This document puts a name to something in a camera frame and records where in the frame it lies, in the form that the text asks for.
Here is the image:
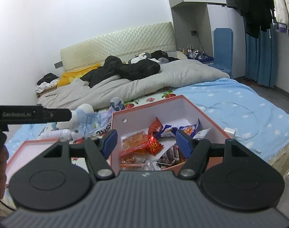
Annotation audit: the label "blue curtain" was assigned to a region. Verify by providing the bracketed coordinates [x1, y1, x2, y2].
[245, 25, 278, 88]

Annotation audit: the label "white charger with cable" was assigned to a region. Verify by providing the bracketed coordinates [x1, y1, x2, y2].
[202, 101, 261, 154]

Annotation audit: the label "white brown snack bag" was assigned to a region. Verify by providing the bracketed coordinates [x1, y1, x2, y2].
[157, 144, 186, 169]

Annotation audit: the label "pink gift box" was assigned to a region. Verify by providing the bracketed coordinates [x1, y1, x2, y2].
[110, 95, 230, 174]

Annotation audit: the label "grey quilt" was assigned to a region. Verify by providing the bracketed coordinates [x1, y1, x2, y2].
[37, 59, 229, 110]

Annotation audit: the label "dark red tea packet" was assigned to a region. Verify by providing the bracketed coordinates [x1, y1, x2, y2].
[147, 117, 163, 136]

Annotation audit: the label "clear plastic bag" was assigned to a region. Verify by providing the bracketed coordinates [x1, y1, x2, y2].
[81, 97, 125, 137]

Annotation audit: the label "white blue plush toy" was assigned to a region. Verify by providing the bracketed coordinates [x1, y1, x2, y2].
[51, 104, 94, 130]

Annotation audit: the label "white spray bottle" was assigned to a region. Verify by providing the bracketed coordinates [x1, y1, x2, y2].
[40, 129, 84, 141]

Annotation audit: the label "blue snack bag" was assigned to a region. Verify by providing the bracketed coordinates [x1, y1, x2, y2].
[155, 119, 200, 138]

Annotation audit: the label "light blue blanket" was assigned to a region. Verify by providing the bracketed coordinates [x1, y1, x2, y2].
[5, 77, 289, 169]

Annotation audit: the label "black clothes pile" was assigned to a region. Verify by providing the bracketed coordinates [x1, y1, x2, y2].
[81, 50, 177, 88]

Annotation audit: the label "clothes heap by wall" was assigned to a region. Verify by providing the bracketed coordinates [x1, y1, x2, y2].
[36, 73, 60, 94]

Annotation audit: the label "hanging dark clothes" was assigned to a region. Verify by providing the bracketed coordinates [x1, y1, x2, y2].
[222, 0, 289, 47]

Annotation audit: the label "white grey wardrobe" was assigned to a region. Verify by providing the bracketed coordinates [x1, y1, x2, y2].
[164, 0, 246, 60]

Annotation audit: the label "cream padded headboard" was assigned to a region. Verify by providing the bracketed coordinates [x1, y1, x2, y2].
[60, 22, 176, 72]

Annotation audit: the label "red foil wrapper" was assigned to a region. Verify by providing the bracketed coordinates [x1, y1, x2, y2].
[145, 135, 163, 155]

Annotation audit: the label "blue chair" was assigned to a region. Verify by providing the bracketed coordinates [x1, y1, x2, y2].
[212, 28, 234, 78]

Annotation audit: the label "pink box lid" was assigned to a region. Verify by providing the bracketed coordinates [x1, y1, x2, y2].
[5, 137, 112, 187]

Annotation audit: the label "clear brown biscuit packet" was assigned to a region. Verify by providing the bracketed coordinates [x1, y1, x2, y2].
[119, 131, 149, 157]

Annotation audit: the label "yellow pillow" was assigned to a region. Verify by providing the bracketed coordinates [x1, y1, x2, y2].
[57, 63, 101, 88]

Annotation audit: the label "orange corn snack packet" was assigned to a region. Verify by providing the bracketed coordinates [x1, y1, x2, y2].
[119, 152, 147, 170]

